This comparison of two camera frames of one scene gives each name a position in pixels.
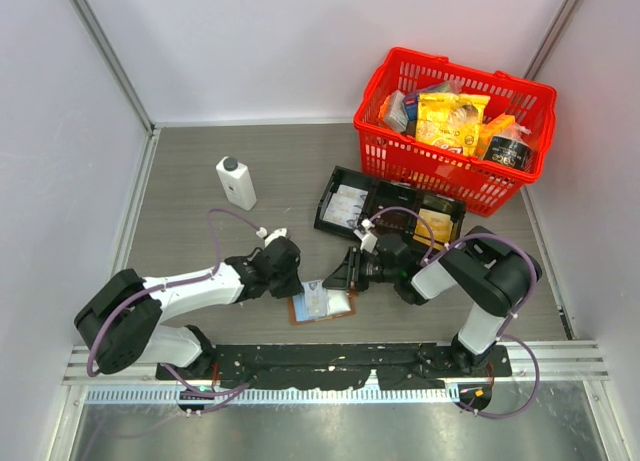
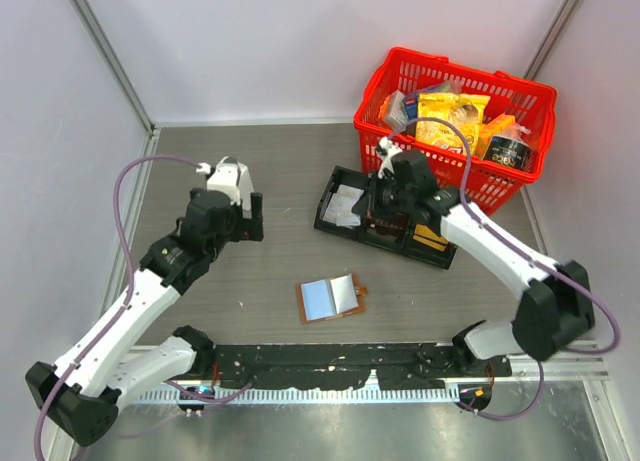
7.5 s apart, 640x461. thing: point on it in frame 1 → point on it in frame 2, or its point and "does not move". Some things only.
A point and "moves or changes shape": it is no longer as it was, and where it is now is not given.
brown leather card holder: [321, 305] moves or changes shape
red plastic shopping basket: [453, 128] does not move
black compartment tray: [351, 199] does not move
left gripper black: [295, 287] → [248, 229]
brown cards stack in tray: [393, 222] does not move
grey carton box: [394, 111] does not move
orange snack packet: [489, 129] does not move
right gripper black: [348, 273] → [369, 200]
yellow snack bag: [450, 121] does not move
